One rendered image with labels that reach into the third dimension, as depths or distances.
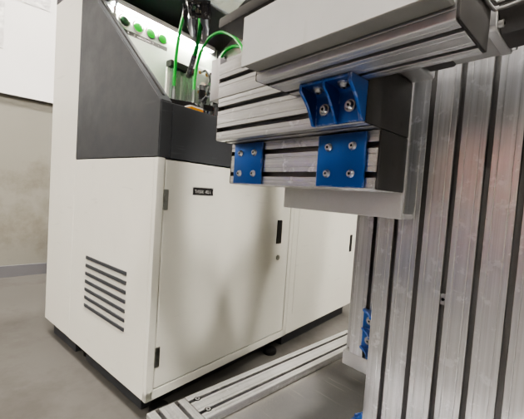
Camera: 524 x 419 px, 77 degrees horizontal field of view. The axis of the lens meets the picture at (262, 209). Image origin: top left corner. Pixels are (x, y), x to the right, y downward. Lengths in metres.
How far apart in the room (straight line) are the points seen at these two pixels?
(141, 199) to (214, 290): 0.40
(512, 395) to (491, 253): 0.21
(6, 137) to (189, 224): 2.02
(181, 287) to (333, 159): 0.69
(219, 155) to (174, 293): 0.47
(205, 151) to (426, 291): 0.75
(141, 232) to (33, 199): 1.91
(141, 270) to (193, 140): 0.42
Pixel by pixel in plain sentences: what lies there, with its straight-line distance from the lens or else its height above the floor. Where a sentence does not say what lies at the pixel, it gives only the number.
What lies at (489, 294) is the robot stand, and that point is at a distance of 0.62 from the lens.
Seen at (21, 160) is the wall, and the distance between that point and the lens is 2.88.
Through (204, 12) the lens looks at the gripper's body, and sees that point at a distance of 1.22.
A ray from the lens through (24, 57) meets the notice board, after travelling 2.97.
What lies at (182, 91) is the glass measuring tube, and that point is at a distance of 1.71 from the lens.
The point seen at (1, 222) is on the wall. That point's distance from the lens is 2.88.
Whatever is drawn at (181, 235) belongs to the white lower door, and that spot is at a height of 0.56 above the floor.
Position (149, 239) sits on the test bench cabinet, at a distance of 1.00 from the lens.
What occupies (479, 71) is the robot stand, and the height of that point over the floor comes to 0.92.
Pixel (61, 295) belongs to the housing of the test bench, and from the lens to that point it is 1.65.
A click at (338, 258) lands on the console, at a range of 1.90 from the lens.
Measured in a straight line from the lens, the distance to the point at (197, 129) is 1.07.
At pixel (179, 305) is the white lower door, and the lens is 1.09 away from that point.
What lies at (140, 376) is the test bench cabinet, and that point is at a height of 0.14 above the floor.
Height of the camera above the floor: 0.71
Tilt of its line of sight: 3 degrees down
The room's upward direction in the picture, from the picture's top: 4 degrees clockwise
